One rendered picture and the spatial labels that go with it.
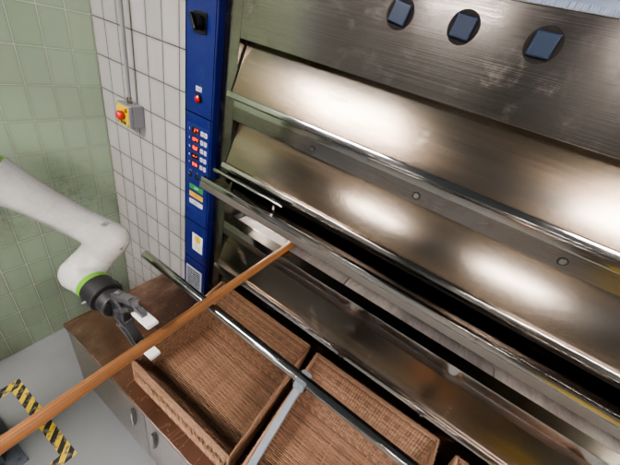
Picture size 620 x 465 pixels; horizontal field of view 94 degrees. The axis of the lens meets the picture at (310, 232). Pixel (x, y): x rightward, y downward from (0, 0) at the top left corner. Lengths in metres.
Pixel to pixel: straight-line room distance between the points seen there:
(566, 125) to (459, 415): 0.95
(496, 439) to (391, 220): 0.82
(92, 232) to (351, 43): 0.90
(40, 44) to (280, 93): 1.13
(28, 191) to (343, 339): 1.10
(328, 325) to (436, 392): 0.45
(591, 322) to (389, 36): 0.86
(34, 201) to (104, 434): 1.44
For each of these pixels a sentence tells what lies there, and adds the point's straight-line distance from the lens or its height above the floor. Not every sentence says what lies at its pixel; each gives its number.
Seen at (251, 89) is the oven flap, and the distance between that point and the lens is 1.11.
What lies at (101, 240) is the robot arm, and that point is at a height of 1.31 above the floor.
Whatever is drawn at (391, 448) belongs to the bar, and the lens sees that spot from 0.91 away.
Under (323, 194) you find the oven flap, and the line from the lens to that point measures 1.00.
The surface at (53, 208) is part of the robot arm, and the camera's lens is 1.04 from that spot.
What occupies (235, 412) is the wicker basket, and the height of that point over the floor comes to 0.59.
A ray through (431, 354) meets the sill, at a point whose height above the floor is 1.17.
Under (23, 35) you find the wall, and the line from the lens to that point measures 1.82.
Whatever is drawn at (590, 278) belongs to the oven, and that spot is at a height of 1.64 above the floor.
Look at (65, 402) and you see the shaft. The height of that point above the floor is 1.20.
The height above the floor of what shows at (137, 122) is 1.44.
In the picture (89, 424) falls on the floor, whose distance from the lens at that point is 2.20.
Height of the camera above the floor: 1.94
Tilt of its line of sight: 33 degrees down
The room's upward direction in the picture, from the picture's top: 16 degrees clockwise
